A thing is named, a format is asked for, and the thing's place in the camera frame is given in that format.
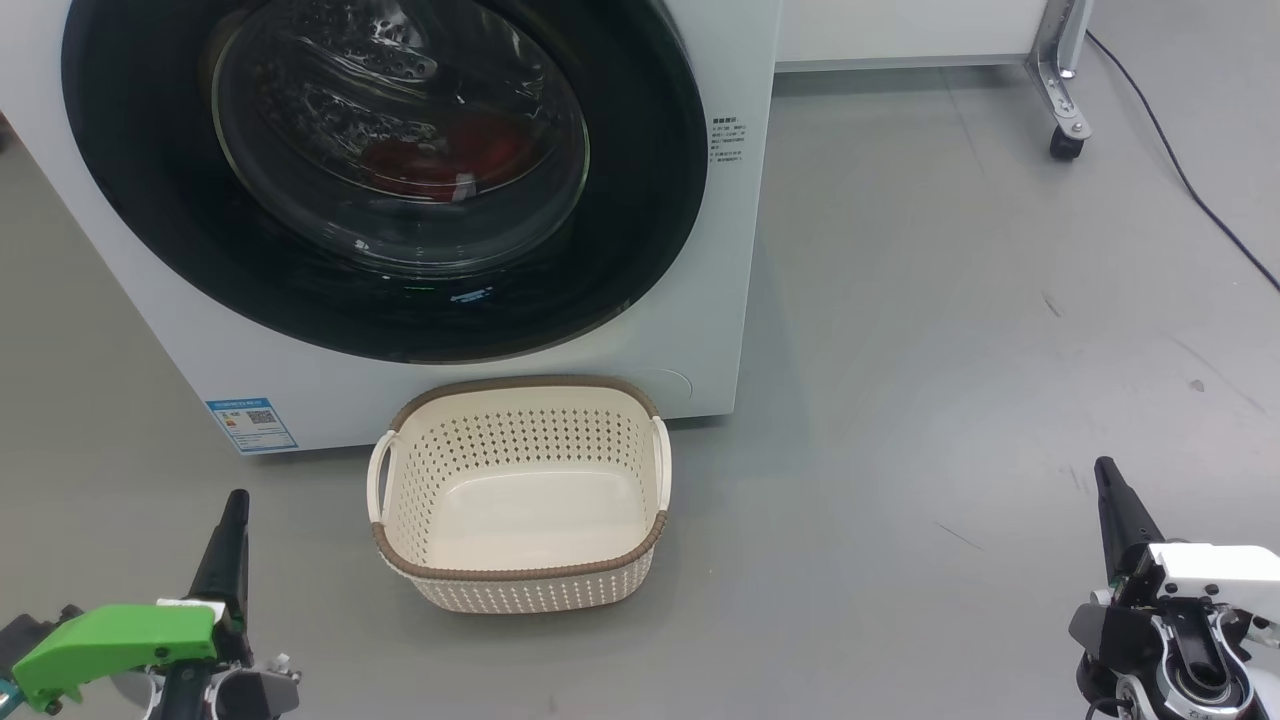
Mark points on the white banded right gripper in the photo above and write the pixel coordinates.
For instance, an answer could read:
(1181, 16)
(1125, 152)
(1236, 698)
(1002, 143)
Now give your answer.
(1200, 600)

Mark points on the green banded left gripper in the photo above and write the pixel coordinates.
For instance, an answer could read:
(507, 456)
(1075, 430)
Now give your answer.
(110, 640)

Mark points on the washing machine glass door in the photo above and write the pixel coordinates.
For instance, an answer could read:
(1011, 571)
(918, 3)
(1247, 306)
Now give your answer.
(150, 200)

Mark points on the red and white garment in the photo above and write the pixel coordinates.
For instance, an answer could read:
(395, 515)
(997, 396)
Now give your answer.
(480, 150)

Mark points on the cream perforated laundry basket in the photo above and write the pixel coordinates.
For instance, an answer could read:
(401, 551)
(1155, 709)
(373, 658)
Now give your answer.
(520, 500)

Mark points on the white washing machine body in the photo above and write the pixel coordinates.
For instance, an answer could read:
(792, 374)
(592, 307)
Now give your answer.
(720, 300)

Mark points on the stainless steel washing machine drum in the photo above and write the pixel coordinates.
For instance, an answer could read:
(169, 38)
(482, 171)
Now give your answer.
(400, 60)

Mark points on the blue energy label sticker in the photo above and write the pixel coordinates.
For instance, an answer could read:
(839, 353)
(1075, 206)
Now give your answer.
(250, 420)

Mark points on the grey metal leg with caster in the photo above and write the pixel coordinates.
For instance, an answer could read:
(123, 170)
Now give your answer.
(1055, 70)

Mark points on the white partition panel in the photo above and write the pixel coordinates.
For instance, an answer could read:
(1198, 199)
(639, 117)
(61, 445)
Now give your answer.
(900, 30)

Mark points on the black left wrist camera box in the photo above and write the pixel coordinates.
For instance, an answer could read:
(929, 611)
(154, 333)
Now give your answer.
(35, 640)

